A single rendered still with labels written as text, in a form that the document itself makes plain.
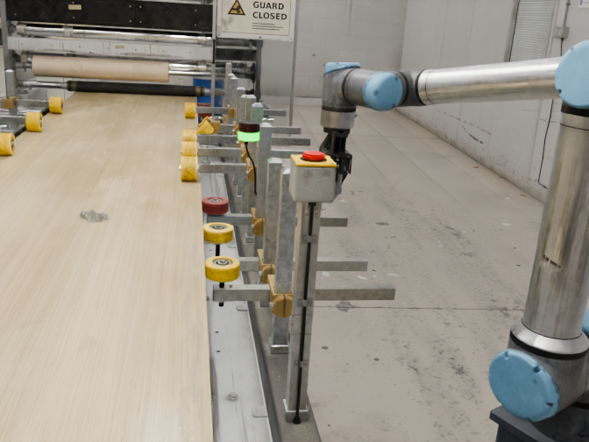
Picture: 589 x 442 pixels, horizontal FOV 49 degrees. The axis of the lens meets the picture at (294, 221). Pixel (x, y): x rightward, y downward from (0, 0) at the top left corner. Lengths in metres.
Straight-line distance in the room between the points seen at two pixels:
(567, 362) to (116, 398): 0.84
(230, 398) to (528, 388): 0.64
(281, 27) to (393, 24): 6.78
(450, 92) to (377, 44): 9.21
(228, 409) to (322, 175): 0.62
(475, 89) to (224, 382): 0.89
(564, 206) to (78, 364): 0.89
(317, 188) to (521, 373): 0.56
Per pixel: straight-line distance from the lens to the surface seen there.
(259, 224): 1.92
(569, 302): 1.35
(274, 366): 1.51
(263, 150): 1.89
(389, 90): 1.61
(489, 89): 1.55
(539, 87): 1.48
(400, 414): 2.68
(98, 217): 1.81
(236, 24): 4.13
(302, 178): 1.12
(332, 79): 1.69
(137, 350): 1.16
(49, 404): 1.05
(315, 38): 10.64
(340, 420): 2.59
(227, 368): 1.65
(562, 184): 1.29
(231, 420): 1.47
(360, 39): 10.75
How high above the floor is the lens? 1.47
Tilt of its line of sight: 18 degrees down
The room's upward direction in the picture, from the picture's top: 4 degrees clockwise
